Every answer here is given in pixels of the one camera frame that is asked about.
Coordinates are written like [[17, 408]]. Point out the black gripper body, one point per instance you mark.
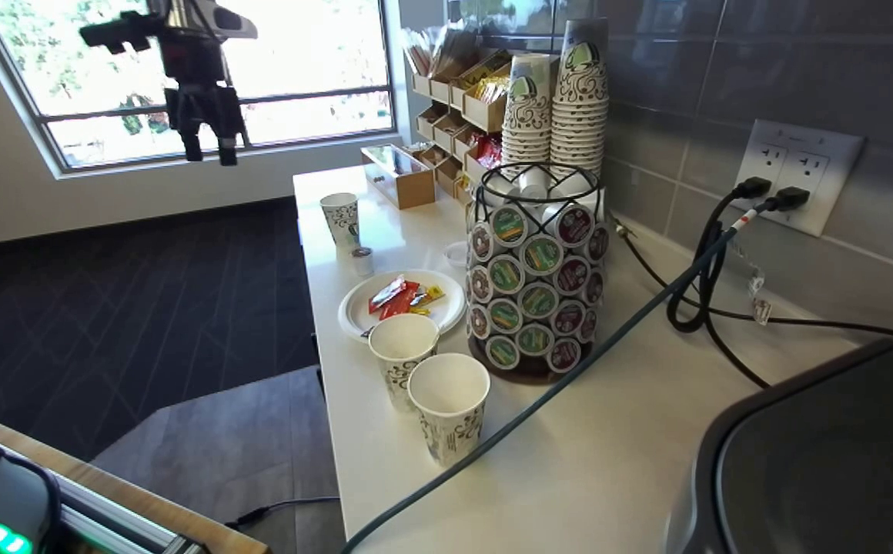
[[204, 109]]

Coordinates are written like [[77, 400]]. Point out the orange Kikkoman soy sauce sachet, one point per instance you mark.
[[404, 301]]

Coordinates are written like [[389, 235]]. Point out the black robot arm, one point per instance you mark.
[[196, 51]]

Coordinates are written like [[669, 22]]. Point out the small patterned paper cup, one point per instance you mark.
[[341, 217]]

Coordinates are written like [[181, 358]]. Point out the white plastic plate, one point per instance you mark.
[[357, 310]]

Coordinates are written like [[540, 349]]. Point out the yellow mustard sachet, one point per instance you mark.
[[434, 299]]

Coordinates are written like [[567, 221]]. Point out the white cup lid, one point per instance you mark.
[[402, 342]]

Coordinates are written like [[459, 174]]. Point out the patterned paper coffee cup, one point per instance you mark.
[[447, 410]]

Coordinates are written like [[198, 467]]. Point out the black coffee machine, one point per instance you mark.
[[836, 473]]

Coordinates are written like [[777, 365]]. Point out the wooden tea box glass lid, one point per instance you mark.
[[418, 190]]

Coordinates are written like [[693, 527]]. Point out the wooden condiment organiser shelf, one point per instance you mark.
[[481, 111]]

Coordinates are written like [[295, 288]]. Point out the grey floor mat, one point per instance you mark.
[[232, 442]]

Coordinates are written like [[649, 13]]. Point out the short stack of paper cups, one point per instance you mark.
[[527, 119]]

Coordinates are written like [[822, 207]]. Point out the tall stack of paper cups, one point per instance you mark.
[[581, 109]]

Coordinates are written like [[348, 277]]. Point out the grey device with green lights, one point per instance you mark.
[[4, 503]]

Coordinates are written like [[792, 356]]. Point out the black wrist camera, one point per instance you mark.
[[120, 32]]

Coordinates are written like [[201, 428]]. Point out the window with dark frame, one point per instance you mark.
[[387, 63]]

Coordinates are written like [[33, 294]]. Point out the wooden table with metal rail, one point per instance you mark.
[[159, 512]]

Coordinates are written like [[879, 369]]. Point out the white wall power outlet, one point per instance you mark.
[[804, 156]]

